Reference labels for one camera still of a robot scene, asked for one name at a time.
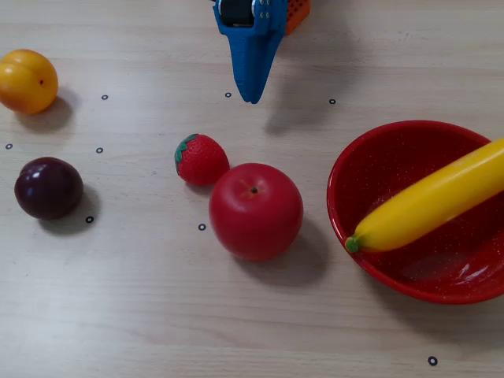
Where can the red toy apple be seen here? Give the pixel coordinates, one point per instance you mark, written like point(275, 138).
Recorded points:
point(256, 214)

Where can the orange robot arm base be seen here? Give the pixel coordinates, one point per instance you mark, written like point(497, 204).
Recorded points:
point(297, 15)

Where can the red speckled bowl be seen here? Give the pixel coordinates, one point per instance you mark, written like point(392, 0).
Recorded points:
point(393, 157)

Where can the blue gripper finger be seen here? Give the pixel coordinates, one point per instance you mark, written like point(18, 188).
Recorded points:
point(265, 55)
point(245, 65)

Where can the yellow toy banana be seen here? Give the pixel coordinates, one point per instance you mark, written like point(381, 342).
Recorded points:
point(429, 201)

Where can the red toy strawberry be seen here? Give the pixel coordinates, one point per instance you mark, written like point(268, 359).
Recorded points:
point(202, 161)

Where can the dark purple toy plum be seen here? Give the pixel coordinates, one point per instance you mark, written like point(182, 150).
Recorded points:
point(49, 189)

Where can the yellow orange toy peach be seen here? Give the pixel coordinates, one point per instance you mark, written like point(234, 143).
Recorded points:
point(25, 82)

